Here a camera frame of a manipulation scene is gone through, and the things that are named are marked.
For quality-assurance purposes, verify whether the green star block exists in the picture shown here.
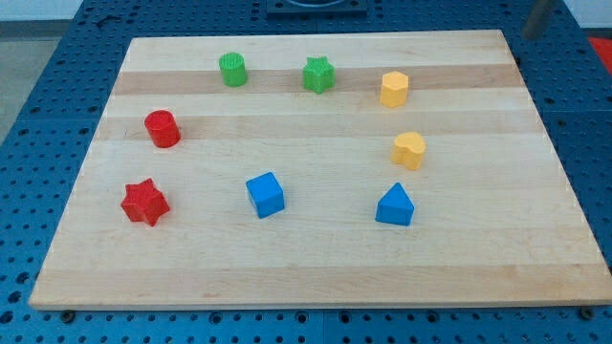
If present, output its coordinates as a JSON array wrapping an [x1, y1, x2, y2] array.
[[302, 56, 336, 95]]

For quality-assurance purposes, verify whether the red star block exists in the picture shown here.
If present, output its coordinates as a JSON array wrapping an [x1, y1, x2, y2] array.
[[120, 178, 170, 226]]

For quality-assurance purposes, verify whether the blue cube block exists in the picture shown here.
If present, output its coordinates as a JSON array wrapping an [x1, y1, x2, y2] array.
[[246, 172, 285, 219]]

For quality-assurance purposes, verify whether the wooden board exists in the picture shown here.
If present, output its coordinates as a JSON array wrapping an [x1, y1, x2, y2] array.
[[30, 30, 611, 311]]

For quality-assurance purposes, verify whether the blue triangle block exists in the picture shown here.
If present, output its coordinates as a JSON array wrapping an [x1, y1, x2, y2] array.
[[375, 183, 415, 226]]

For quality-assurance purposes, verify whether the yellow heart block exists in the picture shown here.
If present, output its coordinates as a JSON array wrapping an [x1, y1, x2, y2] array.
[[390, 132, 426, 170]]

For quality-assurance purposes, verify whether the yellow hexagon block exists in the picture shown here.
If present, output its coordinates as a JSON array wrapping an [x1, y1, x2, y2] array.
[[380, 71, 409, 108]]

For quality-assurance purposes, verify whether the green cylinder block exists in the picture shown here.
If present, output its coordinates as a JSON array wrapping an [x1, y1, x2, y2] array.
[[218, 52, 248, 87]]

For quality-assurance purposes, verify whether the red cylinder block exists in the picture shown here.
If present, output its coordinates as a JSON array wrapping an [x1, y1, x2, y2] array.
[[143, 110, 181, 148]]

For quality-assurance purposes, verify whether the grey metal rod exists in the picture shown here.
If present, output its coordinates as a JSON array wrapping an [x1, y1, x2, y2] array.
[[521, 0, 557, 40]]

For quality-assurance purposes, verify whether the red object at edge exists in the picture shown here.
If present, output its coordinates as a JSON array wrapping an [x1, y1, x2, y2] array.
[[588, 36, 612, 74]]

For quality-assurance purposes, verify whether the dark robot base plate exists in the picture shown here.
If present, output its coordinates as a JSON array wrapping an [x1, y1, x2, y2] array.
[[266, 0, 369, 17]]

